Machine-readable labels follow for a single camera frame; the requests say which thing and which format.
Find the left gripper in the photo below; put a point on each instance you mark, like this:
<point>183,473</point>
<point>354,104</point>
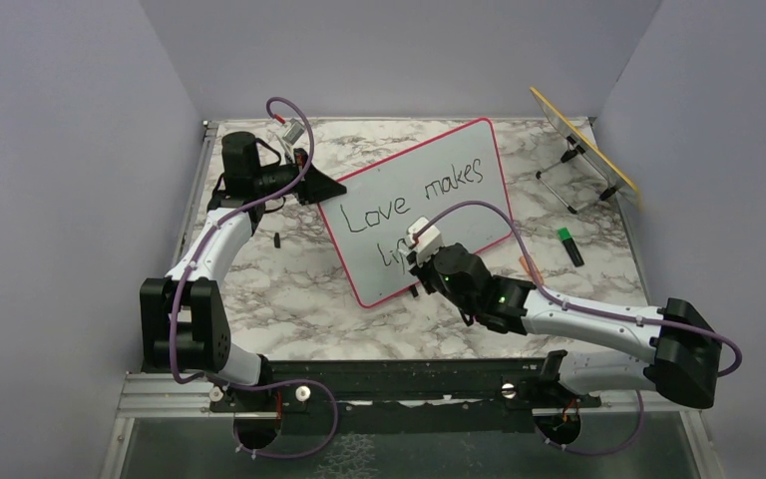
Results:
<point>314,186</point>

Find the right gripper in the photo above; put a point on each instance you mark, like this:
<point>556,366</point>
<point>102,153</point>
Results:
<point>421,269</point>

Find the pink-framed whiteboard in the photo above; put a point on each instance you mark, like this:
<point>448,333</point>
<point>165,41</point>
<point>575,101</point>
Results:
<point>369,223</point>

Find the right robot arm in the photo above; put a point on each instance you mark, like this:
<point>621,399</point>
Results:
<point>671,350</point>

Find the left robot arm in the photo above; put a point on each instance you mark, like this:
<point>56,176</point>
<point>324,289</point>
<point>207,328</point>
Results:
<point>183,320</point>

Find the orange marker cap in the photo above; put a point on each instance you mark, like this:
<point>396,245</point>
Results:
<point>531,270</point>

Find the green black highlighter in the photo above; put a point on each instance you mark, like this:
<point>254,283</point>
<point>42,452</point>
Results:
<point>570,246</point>

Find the yellow-edged board on stand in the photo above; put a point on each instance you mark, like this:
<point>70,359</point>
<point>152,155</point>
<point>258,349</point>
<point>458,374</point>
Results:
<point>579,146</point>

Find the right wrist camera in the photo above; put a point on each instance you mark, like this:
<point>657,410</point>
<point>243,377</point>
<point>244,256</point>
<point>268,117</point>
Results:
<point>421,242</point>

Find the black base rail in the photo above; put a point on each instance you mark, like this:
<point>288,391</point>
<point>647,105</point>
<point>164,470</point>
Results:
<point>403,396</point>

